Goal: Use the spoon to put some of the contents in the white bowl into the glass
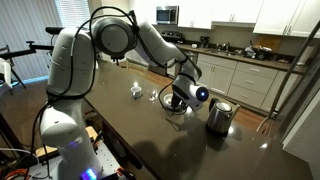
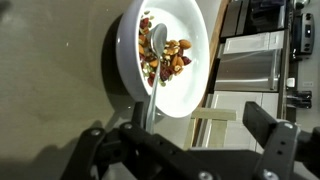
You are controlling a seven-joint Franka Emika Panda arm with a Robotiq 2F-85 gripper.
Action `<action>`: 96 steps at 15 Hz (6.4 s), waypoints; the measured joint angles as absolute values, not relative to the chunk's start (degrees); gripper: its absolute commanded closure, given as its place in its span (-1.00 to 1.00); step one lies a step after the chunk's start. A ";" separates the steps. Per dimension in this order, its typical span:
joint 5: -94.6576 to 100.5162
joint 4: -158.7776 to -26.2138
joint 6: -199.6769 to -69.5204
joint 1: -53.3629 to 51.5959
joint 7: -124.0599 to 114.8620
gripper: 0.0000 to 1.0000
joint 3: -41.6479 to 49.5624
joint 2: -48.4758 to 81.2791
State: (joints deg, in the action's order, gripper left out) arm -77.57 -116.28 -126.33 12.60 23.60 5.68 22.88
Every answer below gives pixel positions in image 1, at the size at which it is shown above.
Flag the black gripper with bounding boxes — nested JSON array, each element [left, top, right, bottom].
[[170, 87, 188, 110]]

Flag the white ceramic bowl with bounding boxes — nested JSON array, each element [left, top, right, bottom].
[[162, 93, 188, 115]]

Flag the clear drinking glass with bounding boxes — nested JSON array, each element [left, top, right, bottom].
[[149, 89, 159, 102]]

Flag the white ceramic mug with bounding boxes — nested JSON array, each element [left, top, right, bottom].
[[130, 85, 143, 99]]

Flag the black coffee maker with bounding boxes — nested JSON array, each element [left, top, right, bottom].
[[199, 35, 211, 49]]

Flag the chrome sink faucet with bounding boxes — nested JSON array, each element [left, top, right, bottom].
[[220, 41, 232, 53]]

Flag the white lower kitchen cabinets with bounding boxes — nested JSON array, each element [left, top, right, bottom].
[[126, 46, 301, 113]]

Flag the white kitchen cabinets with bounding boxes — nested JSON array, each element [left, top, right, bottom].
[[145, 0, 320, 38], [126, 46, 301, 113]]

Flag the stainless steel microwave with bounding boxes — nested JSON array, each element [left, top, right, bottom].
[[155, 5, 180, 25]]

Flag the pile of dishes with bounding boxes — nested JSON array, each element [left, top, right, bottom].
[[244, 44, 274, 62]]

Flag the orange black clamp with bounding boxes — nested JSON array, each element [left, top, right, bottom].
[[115, 166, 137, 180]]

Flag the wooden cutting board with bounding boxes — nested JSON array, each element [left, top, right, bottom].
[[254, 34, 283, 53]]

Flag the grey metal stand pole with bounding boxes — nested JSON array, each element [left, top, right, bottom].
[[256, 19, 320, 134]]

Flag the white paper towel roll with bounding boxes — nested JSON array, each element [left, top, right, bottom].
[[297, 44, 315, 67]]

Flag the white horizontal window blinds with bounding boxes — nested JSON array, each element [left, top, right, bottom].
[[54, 0, 92, 30]]

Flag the white upper kitchen cabinets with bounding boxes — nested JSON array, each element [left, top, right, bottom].
[[145, 0, 320, 38]]

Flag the white vertical curtain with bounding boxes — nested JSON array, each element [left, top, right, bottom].
[[0, 0, 63, 83]]

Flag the white device on tripod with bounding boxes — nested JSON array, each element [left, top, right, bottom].
[[0, 58, 27, 97]]

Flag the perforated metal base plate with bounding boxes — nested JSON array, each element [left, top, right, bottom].
[[26, 141, 122, 180]]

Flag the black bar camera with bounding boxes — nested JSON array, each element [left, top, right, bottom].
[[45, 26, 65, 36]]

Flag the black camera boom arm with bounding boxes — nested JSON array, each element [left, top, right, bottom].
[[0, 40, 55, 61]]

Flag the orange cable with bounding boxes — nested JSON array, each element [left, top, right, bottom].
[[3, 168, 32, 180]]

